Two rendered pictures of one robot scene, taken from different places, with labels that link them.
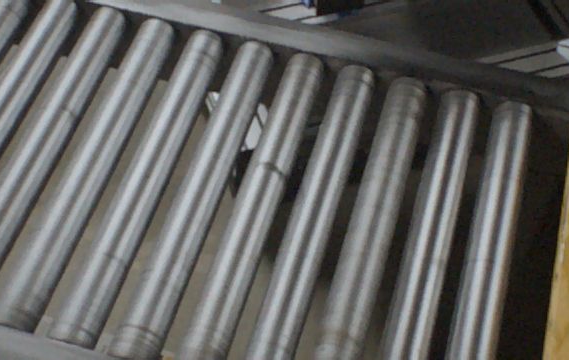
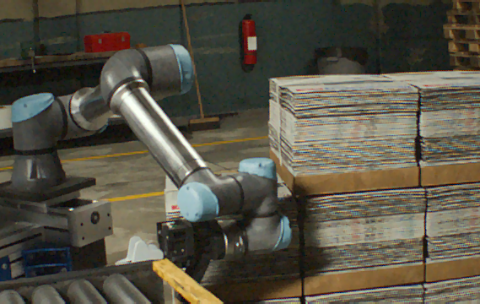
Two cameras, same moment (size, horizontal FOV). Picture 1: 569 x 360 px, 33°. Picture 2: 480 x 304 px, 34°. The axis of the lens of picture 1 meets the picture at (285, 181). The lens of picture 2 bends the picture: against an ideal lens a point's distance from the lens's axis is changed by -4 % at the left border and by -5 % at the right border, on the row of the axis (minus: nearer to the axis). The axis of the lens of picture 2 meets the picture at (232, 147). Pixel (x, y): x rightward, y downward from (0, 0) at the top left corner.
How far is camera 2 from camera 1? 0.70 m
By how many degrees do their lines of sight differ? 52
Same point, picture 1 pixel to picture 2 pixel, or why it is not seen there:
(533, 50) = not seen: outside the picture
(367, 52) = (8, 285)
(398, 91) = (40, 290)
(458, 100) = (78, 283)
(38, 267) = not seen: outside the picture
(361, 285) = not seen: outside the picture
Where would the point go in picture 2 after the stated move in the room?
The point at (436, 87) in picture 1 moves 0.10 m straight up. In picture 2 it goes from (61, 286) to (54, 231)
